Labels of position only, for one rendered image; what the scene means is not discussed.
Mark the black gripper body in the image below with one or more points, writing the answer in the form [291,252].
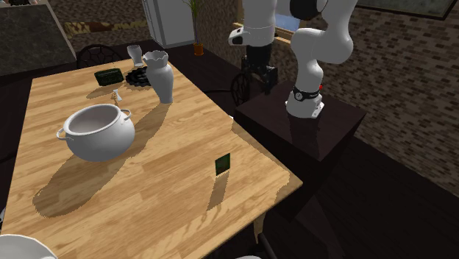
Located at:
[258,55]

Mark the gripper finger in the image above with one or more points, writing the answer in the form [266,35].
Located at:
[271,80]
[245,66]

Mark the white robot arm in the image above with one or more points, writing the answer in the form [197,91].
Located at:
[310,68]

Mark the black patterned chair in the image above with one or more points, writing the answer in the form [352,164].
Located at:
[238,89]
[97,55]

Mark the wooden framed window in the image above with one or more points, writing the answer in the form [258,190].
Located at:
[285,28]

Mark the potted plant orange pot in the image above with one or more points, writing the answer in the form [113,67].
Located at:
[198,48]

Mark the dark robot stand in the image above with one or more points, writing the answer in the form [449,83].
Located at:
[322,132]

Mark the white scalloped vase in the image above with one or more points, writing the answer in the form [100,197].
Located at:
[161,77]

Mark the white refrigerator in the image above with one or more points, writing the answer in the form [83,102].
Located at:
[172,21]

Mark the small green square card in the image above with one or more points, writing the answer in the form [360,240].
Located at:
[222,164]

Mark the black ruffled object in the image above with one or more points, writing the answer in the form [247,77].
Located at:
[138,77]

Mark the white goblet cup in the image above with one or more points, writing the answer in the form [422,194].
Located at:
[135,54]

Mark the wooden table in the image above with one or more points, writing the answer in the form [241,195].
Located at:
[161,150]

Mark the small white figure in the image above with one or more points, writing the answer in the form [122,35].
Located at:
[117,95]

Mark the dark green basket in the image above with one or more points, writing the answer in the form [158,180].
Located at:
[108,76]

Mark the dark stone counter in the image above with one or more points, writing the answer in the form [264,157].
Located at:
[28,39]

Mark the white round dish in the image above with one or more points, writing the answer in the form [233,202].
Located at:
[21,249]

